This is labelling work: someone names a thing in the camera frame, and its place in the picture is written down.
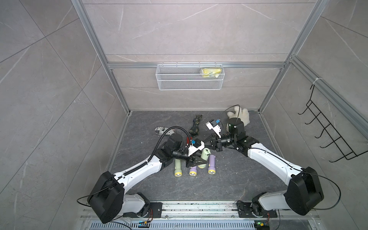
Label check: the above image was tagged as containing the white wire mesh basket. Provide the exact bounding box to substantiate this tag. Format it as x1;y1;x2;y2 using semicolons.
155;63;225;91

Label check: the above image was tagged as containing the green flashlight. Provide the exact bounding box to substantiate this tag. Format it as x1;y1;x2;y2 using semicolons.
198;148;211;169
174;159;183;177

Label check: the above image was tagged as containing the white plush toy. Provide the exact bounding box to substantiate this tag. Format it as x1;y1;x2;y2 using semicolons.
227;105;250;126

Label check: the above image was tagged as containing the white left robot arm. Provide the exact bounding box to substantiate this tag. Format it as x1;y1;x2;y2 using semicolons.
87;127;206;224

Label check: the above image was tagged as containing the black wire hook rack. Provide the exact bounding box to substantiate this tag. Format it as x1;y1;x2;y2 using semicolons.
298;84;368;163

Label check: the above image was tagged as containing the purple flashlight right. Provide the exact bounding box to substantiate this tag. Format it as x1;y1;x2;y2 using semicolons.
208;154;216;174

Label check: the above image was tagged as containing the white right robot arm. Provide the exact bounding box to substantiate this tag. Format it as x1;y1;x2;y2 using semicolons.
206;117;324;217

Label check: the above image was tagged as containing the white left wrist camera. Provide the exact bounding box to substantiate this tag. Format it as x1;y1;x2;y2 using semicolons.
188;139;205;156

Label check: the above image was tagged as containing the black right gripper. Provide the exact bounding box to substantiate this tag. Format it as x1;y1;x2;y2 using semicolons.
199;133;236;153

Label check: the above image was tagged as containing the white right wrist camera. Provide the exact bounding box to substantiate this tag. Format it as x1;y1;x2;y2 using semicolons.
206;119;222;138

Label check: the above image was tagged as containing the yellow item in basket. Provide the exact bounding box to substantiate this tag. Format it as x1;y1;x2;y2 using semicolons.
200;68;222;78

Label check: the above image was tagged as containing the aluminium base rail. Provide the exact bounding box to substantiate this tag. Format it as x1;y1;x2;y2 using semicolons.
76;201;325;230

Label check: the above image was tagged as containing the purple flashlight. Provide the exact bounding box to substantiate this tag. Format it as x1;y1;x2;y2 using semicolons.
208;154;216;174
189;166;197;176

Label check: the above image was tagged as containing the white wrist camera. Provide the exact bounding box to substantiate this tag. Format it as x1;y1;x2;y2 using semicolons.
206;119;222;138
188;139;205;156

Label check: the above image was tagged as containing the dark floral bow tie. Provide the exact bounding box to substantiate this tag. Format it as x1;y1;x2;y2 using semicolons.
189;115;202;137

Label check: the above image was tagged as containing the purple flashlight middle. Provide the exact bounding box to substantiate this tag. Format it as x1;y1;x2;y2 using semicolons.
189;166;197;176

